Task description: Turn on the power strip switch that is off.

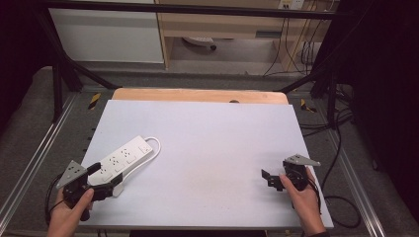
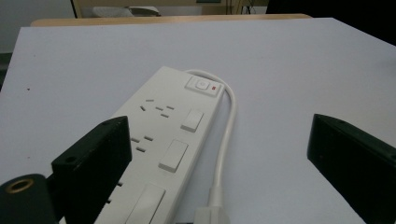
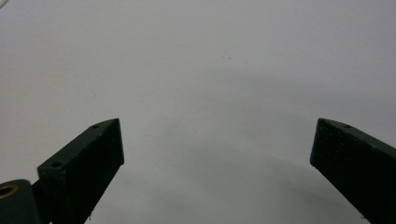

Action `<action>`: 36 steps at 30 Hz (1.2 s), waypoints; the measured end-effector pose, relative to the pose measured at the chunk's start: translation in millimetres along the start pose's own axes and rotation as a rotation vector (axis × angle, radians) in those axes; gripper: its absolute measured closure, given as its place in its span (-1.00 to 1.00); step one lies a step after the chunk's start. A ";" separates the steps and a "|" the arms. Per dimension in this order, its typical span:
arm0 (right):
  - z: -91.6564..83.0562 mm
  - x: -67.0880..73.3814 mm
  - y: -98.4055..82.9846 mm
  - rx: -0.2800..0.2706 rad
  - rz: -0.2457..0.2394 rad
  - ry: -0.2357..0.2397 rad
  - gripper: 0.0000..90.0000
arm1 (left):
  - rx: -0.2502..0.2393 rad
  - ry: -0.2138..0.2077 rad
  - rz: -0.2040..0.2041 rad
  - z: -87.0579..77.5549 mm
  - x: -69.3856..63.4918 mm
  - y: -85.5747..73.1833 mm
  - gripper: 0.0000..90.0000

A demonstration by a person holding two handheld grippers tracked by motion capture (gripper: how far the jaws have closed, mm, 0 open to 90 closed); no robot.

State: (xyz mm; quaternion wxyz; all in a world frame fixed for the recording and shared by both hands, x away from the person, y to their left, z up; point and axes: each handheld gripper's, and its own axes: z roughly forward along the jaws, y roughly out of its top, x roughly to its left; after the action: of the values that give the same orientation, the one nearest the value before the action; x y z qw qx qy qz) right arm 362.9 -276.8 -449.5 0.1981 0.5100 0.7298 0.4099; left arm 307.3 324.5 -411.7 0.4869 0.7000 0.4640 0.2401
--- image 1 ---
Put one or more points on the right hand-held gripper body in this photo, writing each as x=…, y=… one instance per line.
x=296, y=171

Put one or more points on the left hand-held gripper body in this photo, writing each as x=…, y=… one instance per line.
x=73, y=176

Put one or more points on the white plug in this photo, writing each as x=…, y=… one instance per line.
x=119, y=191

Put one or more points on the white power strip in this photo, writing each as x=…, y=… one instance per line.
x=123, y=158

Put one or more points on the person's right hand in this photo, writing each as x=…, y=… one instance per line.
x=304, y=204

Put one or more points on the person's left hand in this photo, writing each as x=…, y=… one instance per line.
x=66, y=219

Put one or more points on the wooden board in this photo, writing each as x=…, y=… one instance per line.
x=197, y=95

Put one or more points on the dark curtain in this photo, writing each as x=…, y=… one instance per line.
x=16, y=49
x=385, y=82

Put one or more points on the white cabinet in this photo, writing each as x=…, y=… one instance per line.
x=105, y=36

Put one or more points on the grey object with black wheel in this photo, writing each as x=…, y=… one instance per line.
x=197, y=41

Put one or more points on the wooden desk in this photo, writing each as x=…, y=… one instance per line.
x=204, y=28

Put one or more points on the aluminium floor rail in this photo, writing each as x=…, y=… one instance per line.
x=357, y=184
x=36, y=154

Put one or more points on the white wall socket strip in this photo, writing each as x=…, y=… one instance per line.
x=291, y=4

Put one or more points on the black metal frame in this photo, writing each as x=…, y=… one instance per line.
x=197, y=9

